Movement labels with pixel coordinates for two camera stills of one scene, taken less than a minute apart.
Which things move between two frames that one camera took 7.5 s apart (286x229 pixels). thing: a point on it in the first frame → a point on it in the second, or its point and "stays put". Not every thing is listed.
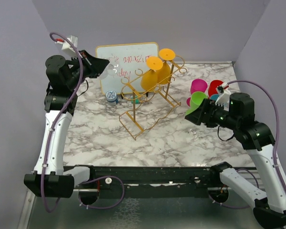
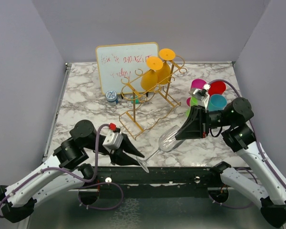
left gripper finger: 99,65 → 122,158
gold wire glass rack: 153,98 stays put
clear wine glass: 111,68 → 167,142
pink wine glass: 197,85 stays put
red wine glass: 213,84 stays put
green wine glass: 197,98 stays put
